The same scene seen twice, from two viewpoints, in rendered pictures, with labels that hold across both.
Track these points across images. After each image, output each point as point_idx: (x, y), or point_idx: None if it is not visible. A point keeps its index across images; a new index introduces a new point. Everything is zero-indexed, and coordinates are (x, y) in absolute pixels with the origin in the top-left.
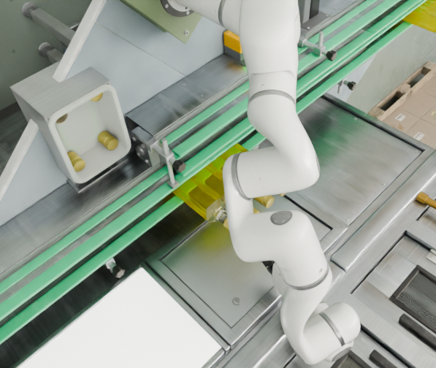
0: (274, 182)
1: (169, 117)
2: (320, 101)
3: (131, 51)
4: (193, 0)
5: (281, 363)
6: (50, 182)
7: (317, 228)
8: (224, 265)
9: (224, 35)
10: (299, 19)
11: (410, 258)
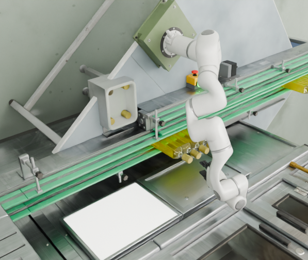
0: (207, 104)
1: (157, 107)
2: (238, 124)
3: (143, 73)
4: (175, 47)
5: (210, 225)
6: (94, 131)
7: (232, 172)
8: (180, 184)
9: (187, 77)
10: (220, 51)
11: (285, 190)
